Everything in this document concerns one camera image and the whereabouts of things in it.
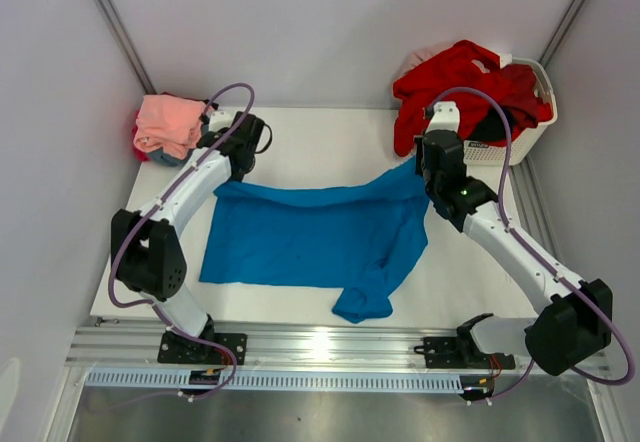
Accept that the black garment in basket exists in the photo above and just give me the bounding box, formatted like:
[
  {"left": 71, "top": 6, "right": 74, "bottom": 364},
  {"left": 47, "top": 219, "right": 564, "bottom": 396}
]
[{"left": 468, "top": 108, "right": 515, "bottom": 144}]

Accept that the pale pink garment in basket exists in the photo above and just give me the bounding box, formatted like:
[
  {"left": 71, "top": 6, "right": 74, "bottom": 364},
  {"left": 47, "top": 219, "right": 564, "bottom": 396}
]
[{"left": 399, "top": 42, "right": 453, "bottom": 76}]

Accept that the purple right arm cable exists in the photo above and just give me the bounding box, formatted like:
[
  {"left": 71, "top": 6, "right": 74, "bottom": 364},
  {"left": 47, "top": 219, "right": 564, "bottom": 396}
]
[{"left": 424, "top": 86, "right": 636, "bottom": 406}]

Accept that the aluminium corner post right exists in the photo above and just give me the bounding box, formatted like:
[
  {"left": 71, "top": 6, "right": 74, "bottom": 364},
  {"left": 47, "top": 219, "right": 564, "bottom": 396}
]
[{"left": 538, "top": 0, "right": 589, "bottom": 67}]

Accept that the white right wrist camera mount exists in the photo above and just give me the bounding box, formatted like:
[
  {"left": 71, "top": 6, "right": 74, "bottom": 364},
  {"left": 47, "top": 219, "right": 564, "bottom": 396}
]
[{"left": 424, "top": 101, "right": 460, "bottom": 133}]

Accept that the aluminium corner post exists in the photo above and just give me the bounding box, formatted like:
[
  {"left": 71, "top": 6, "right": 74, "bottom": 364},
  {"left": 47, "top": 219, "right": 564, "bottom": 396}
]
[
  {"left": 538, "top": 0, "right": 589, "bottom": 67},
  {"left": 94, "top": 0, "right": 157, "bottom": 95}
]

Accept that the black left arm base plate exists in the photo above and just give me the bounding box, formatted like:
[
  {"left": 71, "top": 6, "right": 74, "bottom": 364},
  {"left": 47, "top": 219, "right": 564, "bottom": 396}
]
[{"left": 157, "top": 332, "right": 248, "bottom": 366}]

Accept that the white slotted cable duct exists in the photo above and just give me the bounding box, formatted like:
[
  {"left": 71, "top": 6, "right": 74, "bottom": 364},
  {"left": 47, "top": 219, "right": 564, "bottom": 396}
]
[{"left": 85, "top": 368, "right": 463, "bottom": 394}]

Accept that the dark red folded t shirt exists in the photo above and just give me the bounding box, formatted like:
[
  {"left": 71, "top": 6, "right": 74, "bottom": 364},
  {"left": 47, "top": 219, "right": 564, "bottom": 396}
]
[{"left": 130, "top": 92, "right": 209, "bottom": 165}]

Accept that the aluminium corner post left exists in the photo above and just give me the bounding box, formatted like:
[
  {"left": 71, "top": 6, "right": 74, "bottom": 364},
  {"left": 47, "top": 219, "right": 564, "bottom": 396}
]
[{"left": 94, "top": 0, "right": 157, "bottom": 95}]

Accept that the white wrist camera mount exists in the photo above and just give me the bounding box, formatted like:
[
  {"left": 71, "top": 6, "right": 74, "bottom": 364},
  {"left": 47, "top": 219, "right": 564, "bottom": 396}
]
[
  {"left": 201, "top": 110, "right": 235, "bottom": 135},
  {"left": 424, "top": 101, "right": 460, "bottom": 133}
]

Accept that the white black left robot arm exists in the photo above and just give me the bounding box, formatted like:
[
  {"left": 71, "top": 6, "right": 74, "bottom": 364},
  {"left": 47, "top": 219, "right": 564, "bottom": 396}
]
[{"left": 108, "top": 112, "right": 273, "bottom": 363}]

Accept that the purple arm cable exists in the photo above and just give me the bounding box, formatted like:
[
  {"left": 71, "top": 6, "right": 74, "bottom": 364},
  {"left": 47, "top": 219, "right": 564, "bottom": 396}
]
[
  {"left": 424, "top": 86, "right": 636, "bottom": 406},
  {"left": 108, "top": 83, "right": 256, "bottom": 403}
]

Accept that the grey blue folded t shirt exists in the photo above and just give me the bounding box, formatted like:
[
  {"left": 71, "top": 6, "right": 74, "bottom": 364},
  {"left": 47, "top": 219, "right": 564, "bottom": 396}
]
[{"left": 147, "top": 148, "right": 184, "bottom": 167}]

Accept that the aluminium front rail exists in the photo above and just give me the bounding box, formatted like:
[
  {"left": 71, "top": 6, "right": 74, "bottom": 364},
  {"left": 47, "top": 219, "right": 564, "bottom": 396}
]
[{"left": 64, "top": 317, "right": 611, "bottom": 376}]

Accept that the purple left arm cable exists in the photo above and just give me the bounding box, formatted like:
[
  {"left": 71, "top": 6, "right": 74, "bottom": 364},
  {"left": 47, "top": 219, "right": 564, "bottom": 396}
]
[{"left": 108, "top": 83, "right": 256, "bottom": 403}]

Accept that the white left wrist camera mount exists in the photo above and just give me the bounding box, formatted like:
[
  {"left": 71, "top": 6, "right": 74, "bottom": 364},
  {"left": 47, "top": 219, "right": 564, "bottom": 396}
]
[{"left": 201, "top": 110, "right": 235, "bottom": 135}]

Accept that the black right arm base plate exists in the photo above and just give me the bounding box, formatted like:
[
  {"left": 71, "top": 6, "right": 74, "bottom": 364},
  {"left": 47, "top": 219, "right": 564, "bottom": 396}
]
[{"left": 413, "top": 336, "right": 516, "bottom": 370}]

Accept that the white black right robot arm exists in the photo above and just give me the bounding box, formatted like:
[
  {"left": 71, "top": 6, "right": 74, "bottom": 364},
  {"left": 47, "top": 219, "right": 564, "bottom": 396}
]
[{"left": 415, "top": 130, "right": 613, "bottom": 376}]

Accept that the white perforated laundry basket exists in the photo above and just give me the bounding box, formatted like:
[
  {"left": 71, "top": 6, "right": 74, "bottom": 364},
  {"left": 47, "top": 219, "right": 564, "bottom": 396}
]
[{"left": 464, "top": 56, "right": 557, "bottom": 166}]

